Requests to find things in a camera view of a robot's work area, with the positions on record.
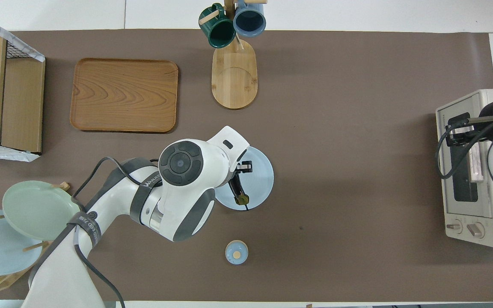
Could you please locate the pale green racked plate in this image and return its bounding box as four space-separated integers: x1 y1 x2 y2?
2 181 81 241

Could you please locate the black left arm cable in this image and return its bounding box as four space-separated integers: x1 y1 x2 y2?
71 157 161 308

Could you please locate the dark green ceramic mug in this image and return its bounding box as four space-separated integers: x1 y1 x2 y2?
199 3 236 48

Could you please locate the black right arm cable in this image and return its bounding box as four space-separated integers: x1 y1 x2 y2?
437 110 493 180

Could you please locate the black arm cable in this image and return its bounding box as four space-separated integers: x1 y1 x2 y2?
71 157 161 308
437 110 493 180

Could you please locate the wooden serving tray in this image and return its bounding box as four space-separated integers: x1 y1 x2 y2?
70 58 179 133

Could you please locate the small blue knobbed lid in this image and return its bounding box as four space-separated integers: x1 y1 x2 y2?
225 240 249 265

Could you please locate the dark purple eggplant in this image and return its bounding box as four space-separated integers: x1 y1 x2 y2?
229 172 250 211

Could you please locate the blue ceramic mug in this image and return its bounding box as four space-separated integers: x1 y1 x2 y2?
233 0 267 38

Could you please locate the brown table mat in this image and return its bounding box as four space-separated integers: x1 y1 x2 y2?
0 29 493 302

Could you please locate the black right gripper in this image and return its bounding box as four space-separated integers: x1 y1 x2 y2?
447 112 473 147

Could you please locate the cream toaster oven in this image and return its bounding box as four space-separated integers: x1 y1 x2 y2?
436 89 493 249

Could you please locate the wire basket with wooden shelves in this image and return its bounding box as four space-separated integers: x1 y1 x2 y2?
0 10 46 162

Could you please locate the wooden dish rack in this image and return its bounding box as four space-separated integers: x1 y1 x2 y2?
0 182 71 296

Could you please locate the wooden mug tree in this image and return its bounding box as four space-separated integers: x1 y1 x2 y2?
199 0 268 110

